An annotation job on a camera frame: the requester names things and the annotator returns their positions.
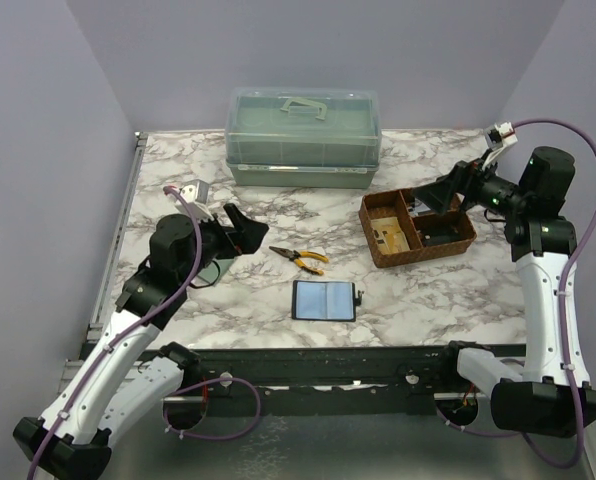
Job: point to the grey credit card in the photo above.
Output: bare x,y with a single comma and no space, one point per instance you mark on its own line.
417,208

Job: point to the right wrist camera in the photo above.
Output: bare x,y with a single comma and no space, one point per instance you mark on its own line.
499,138

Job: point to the yellow black pliers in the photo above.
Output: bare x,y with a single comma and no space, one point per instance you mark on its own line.
297,257

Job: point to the green plastic storage box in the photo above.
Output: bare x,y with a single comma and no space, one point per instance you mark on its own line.
310,138

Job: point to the gold card in tray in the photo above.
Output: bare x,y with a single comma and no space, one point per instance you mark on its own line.
389,236

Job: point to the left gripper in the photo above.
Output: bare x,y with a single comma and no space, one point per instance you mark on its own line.
250,238

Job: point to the green snap wallet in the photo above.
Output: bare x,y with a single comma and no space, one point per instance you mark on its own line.
214,272

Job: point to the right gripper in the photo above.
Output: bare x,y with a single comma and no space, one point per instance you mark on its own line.
466,178

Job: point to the black mounting rail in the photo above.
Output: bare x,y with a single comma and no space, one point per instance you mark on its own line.
324,381

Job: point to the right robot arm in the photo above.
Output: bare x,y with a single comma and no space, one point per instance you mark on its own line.
551,395

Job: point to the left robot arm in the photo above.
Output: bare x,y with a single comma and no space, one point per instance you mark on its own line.
74,437

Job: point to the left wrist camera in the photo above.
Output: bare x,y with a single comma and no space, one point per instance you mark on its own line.
195,194

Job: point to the brown wicker tray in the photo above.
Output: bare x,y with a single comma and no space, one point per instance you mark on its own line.
393,203

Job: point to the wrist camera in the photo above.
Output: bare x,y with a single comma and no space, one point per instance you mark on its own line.
499,138
195,194

